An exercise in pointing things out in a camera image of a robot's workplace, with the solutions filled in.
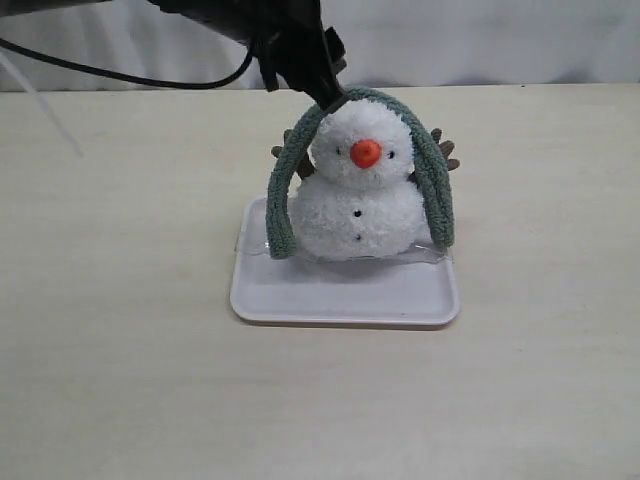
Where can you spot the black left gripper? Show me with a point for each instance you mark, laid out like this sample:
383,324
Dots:
292,44

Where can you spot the green knitted scarf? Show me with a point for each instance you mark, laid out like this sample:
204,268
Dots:
285,200

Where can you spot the white plush snowman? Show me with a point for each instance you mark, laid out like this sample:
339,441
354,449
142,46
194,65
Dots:
360,210

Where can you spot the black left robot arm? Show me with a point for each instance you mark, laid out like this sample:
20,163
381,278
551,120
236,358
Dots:
230,19

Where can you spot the white plastic tray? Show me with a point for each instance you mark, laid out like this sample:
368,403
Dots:
416,289

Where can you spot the white zip tie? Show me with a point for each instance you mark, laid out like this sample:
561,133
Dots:
43,105

